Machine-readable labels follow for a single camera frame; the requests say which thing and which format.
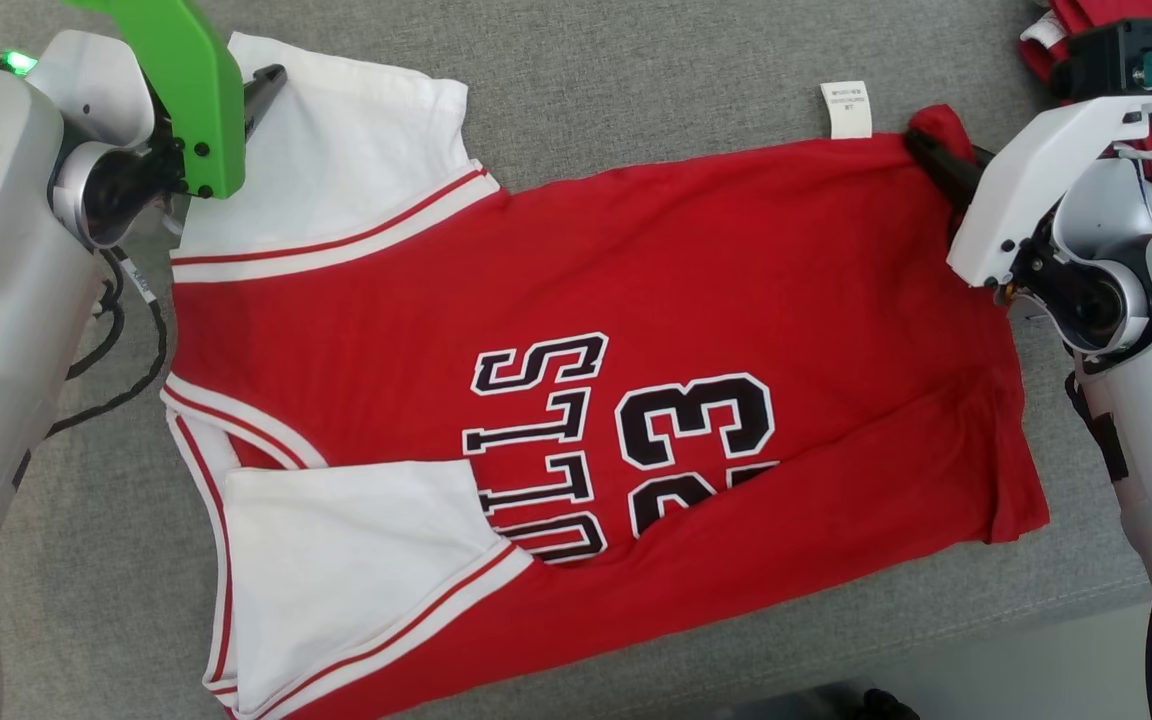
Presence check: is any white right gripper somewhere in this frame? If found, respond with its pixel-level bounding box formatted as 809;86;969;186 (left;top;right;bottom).
904;92;1152;291

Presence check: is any grey fabric sofa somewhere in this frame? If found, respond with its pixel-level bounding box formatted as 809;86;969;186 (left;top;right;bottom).
0;0;1152;720

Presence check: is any red white basketball jersey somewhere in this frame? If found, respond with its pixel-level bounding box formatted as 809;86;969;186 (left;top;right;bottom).
161;32;1052;720

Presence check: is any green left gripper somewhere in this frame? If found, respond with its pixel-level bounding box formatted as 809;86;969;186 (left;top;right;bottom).
66;0;289;199

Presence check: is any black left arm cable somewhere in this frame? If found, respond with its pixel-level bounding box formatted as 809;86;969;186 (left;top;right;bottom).
46;250;170;437

